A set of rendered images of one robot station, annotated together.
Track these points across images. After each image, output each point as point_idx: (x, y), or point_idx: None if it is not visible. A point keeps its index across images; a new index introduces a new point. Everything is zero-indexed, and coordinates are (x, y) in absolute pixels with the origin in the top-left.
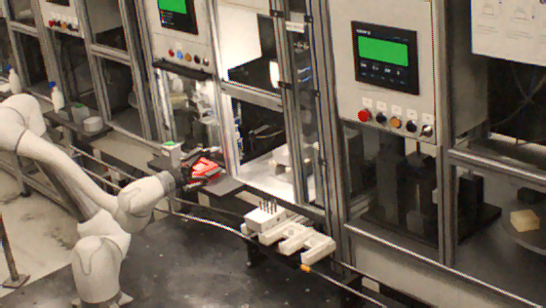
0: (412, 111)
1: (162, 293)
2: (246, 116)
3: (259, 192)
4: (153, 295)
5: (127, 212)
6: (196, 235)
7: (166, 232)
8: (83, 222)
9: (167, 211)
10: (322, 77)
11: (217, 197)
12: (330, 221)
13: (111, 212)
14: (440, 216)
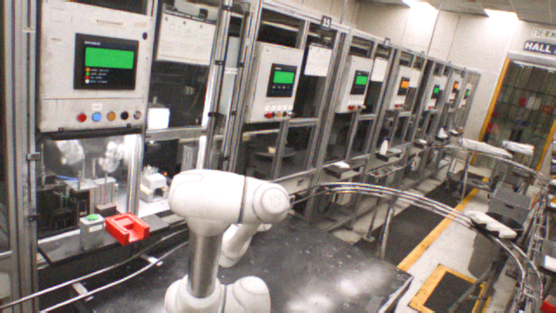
0: (285, 106)
1: None
2: None
3: (167, 212)
4: None
5: (249, 238)
6: (141, 282)
7: (123, 301)
8: (214, 289)
9: (143, 270)
10: (241, 101)
11: (167, 228)
12: None
13: (242, 249)
14: (280, 155)
